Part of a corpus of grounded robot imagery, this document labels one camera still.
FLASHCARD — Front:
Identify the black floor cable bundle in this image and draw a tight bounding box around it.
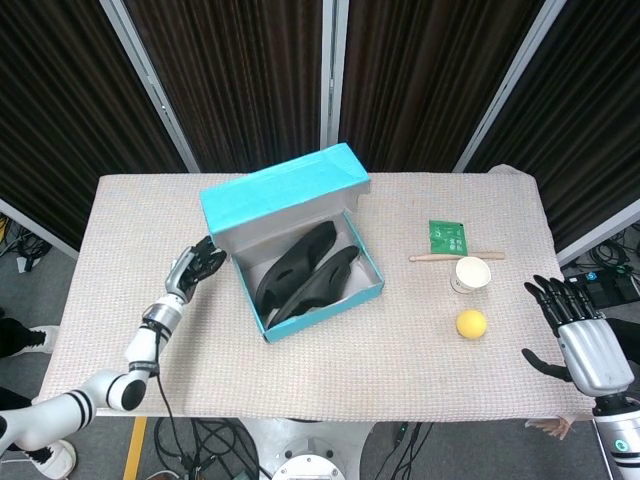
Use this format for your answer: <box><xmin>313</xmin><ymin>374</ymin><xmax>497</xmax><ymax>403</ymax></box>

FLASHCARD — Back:
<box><xmin>589</xmin><ymin>234</ymin><xmax>640</xmax><ymax>281</ymax></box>
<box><xmin>152</xmin><ymin>417</ymin><xmax>264</xmax><ymax>480</ymax></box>
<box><xmin>0</xmin><ymin>212</ymin><xmax>56</xmax><ymax>274</ymax></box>

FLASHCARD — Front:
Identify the black rubber slipper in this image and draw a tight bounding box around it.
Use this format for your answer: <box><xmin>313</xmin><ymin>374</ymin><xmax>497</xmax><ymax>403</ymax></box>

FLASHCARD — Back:
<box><xmin>255</xmin><ymin>221</ymin><xmax>337</xmax><ymax>312</ymax></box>
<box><xmin>267</xmin><ymin>244</ymin><xmax>362</xmax><ymax>327</ymax></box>

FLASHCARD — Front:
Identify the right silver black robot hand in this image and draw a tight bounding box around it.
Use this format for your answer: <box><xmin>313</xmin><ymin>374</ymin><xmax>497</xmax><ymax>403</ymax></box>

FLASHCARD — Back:
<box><xmin>521</xmin><ymin>273</ymin><xmax>637</xmax><ymax>399</ymax></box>

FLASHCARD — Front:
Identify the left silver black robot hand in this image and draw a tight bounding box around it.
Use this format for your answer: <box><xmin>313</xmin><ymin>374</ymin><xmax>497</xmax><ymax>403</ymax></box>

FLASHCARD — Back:
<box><xmin>163</xmin><ymin>234</ymin><xmax>229</xmax><ymax>306</ymax></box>

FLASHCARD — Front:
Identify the white sneaker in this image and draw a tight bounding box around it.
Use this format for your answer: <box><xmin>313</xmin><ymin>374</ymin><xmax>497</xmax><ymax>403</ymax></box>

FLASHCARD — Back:
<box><xmin>37</xmin><ymin>439</ymin><xmax>79</xmax><ymax>480</ymax></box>
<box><xmin>27</xmin><ymin>324</ymin><xmax>61</xmax><ymax>356</ymax></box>

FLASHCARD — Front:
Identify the white paper cup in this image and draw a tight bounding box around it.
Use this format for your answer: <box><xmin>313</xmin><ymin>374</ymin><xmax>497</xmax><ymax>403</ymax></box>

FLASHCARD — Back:
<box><xmin>449</xmin><ymin>256</ymin><xmax>492</xmax><ymax>296</ymax></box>

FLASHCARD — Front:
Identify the yellow floor tape strip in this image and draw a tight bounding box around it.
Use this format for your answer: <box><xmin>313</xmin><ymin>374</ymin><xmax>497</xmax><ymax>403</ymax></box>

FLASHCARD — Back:
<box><xmin>122</xmin><ymin>417</ymin><xmax>150</xmax><ymax>480</ymax></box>

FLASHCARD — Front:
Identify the black cable with green plug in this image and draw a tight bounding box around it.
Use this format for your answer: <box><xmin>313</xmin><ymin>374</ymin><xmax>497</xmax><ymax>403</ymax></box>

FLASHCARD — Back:
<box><xmin>392</xmin><ymin>422</ymin><xmax>419</xmax><ymax>451</ymax></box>

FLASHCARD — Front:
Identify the dark ribbed partition panel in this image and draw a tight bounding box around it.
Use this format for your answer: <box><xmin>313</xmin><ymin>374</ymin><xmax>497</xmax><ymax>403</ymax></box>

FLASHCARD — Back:
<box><xmin>99</xmin><ymin>0</ymin><xmax>336</xmax><ymax>174</ymax></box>
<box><xmin>454</xmin><ymin>0</ymin><xmax>640</xmax><ymax>266</ymax></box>
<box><xmin>322</xmin><ymin>0</ymin><xmax>571</xmax><ymax>174</ymax></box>
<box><xmin>0</xmin><ymin>0</ymin><xmax>201</xmax><ymax>256</ymax></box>

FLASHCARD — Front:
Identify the black trouser leg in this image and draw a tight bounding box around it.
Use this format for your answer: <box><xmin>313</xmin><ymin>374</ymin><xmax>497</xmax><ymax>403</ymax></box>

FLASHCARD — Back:
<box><xmin>0</xmin><ymin>319</ymin><xmax>34</xmax><ymax>361</ymax></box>

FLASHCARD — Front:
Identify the light blue shoe box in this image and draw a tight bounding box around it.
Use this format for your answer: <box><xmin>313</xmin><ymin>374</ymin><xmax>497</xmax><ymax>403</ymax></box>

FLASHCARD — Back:
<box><xmin>198</xmin><ymin>141</ymin><xmax>385</xmax><ymax>345</ymax></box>

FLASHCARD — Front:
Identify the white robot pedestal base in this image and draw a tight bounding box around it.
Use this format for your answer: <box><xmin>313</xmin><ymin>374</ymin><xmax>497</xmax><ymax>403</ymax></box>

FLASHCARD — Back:
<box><xmin>239</xmin><ymin>417</ymin><xmax>384</xmax><ymax>480</ymax></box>

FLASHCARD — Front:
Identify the green sachet packet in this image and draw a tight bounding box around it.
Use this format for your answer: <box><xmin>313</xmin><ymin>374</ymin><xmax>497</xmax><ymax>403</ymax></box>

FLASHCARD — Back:
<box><xmin>427</xmin><ymin>218</ymin><xmax>470</xmax><ymax>254</ymax></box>

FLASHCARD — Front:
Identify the black power strip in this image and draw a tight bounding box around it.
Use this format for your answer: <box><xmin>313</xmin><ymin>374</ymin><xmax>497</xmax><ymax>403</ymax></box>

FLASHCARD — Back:
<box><xmin>562</xmin><ymin>272</ymin><xmax>640</xmax><ymax>306</ymax></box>

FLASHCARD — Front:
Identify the yellow ball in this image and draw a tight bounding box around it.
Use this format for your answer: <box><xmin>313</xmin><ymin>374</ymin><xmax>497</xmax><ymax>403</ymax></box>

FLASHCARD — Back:
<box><xmin>454</xmin><ymin>309</ymin><xmax>489</xmax><ymax>342</ymax></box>

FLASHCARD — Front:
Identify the beige woven tablecloth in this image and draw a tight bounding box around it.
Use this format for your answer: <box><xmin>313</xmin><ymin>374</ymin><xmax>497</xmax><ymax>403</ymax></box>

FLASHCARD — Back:
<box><xmin>37</xmin><ymin>164</ymin><xmax>601</xmax><ymax>421</ymax></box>

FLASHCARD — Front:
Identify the brown frayed scrap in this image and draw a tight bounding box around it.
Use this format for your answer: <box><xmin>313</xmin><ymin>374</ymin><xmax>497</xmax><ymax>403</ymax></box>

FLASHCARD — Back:
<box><xmin>523</xmin><ymin>417</ymin><xmax>576</xmax><ymax>441</ymax></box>

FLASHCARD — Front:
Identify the wooden stick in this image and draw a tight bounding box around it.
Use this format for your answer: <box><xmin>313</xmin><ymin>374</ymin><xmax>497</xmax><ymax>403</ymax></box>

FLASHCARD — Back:
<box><xmin>408</xmin><ymin>251</ymin><xmax>506</xmax><ymax>264</ymax></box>

